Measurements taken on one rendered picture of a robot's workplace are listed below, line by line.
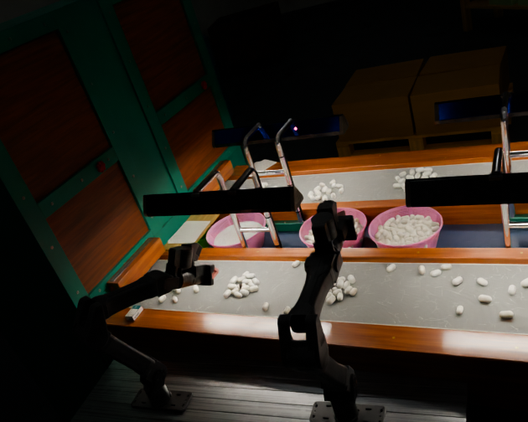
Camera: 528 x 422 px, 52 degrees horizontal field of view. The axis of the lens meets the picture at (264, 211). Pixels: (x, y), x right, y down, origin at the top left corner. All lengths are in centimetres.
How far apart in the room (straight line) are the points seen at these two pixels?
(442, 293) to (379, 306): 19
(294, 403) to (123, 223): 102
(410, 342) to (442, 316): 15
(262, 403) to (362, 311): 41
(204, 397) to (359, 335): 51
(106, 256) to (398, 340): 115
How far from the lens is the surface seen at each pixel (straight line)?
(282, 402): 166
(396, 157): 254
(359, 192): 237
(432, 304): 173
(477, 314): 168
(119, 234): 222
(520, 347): 155
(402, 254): 190
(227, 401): 173
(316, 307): 125
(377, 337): 162
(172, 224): 246
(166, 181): 245
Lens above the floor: 187
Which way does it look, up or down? 28 degrees down
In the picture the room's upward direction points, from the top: 19 degrees counter-clockwise
